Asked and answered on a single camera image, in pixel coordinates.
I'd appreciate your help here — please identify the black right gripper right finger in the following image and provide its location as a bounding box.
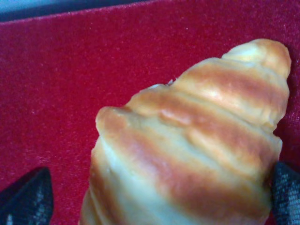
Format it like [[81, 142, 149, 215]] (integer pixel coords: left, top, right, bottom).
[[271, 162, 300, 225]]

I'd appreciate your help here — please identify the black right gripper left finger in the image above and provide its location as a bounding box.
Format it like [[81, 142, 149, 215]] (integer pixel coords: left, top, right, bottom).
[[0, 167, 53, 225]]

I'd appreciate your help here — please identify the striped croissant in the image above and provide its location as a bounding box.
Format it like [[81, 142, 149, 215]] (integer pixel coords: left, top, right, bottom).
[[79, 39, 291, 225]]

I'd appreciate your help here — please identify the red tablecloth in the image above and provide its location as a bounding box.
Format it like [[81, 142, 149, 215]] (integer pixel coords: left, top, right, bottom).
[[0, 0, 300, 225]]

